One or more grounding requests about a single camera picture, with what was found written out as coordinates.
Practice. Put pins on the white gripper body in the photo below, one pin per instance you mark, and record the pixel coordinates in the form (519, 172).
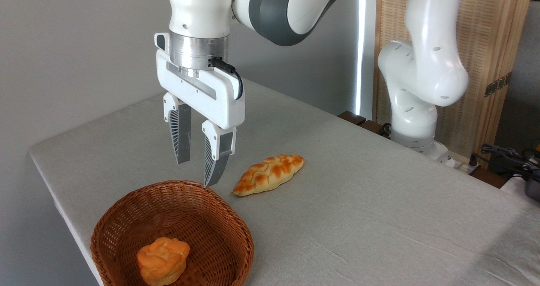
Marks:
(198, 90)

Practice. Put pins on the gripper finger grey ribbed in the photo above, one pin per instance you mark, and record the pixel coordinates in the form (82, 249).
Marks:
(217, 155)
(180, 134)

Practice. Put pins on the round orange bread roll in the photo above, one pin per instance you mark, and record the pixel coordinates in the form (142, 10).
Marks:
(162, 260)

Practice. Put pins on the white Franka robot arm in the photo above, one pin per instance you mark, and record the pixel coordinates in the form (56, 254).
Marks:
(422, 66)

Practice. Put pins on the long braided bread loaf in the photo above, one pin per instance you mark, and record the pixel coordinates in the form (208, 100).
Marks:
(268, 174)

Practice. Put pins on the brown wicker basket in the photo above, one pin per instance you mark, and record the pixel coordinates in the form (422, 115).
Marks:
(202, 218)

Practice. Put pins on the dark brown wooden block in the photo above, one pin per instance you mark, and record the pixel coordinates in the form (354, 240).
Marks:
(352, 117)
(373, 127)

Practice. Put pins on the white power strip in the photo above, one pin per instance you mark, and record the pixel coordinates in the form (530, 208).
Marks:
(462, 164)

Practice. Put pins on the metal screen hinge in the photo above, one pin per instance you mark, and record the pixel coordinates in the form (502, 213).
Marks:
(498, 84)

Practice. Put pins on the wooden bamboo folding screen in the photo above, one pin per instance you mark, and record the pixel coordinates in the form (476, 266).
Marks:
(485, 33)

